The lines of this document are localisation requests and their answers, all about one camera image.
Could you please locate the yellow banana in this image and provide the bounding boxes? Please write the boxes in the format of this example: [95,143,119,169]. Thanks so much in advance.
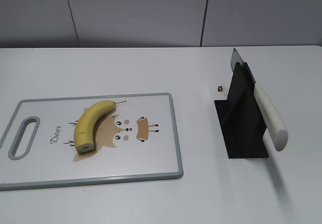
[74,100,126,154]

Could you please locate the white-handled kitchen knife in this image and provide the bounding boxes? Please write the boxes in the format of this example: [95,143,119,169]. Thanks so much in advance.
[230,48,289,152]

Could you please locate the white grey-rimmed cutting board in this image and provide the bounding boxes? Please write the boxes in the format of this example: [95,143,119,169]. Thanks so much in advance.
[1,93,183,191]

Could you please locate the black knife stand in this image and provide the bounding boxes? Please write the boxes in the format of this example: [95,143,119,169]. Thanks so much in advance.
[214,62,269,159]

